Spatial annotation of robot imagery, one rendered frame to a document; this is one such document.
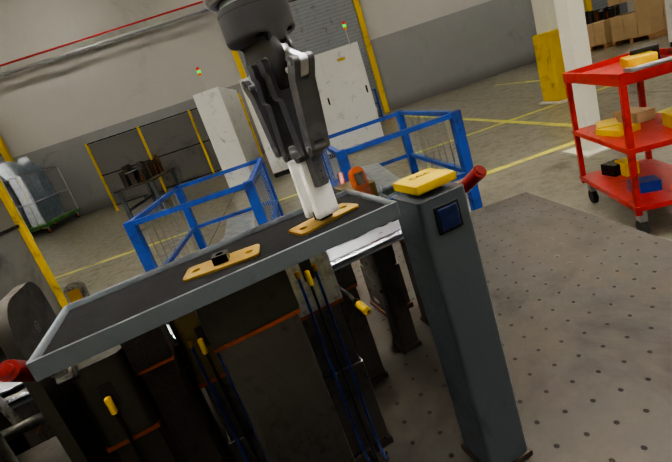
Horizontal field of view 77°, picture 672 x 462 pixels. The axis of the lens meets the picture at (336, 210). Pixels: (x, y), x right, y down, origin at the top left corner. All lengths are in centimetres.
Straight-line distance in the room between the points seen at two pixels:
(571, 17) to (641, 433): 400
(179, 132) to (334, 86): 564
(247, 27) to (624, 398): 78
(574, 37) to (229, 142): 616
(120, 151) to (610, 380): 1296
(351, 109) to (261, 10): 827
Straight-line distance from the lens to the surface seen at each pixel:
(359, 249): 81
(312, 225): 48
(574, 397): 87
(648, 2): 1374
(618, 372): 92
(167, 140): 1294
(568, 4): 453
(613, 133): 301
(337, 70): 869
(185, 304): 42
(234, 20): 46
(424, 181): 53
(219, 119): 860
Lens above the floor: 130
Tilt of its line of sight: 15 degrees down
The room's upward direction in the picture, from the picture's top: 18 degrees counter-clockwise
